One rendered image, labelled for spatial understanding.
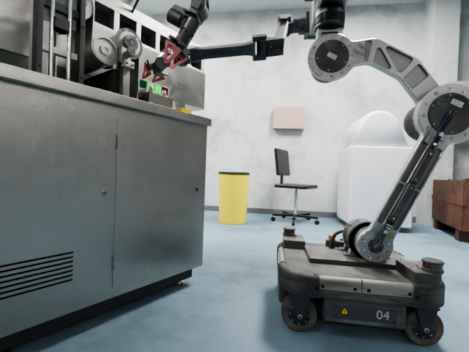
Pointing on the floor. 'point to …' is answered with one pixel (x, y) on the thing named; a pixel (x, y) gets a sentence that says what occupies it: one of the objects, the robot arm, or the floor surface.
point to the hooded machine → (370, 166)
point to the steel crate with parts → (451, 207)
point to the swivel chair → (282, 165)
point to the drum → (233, 197)
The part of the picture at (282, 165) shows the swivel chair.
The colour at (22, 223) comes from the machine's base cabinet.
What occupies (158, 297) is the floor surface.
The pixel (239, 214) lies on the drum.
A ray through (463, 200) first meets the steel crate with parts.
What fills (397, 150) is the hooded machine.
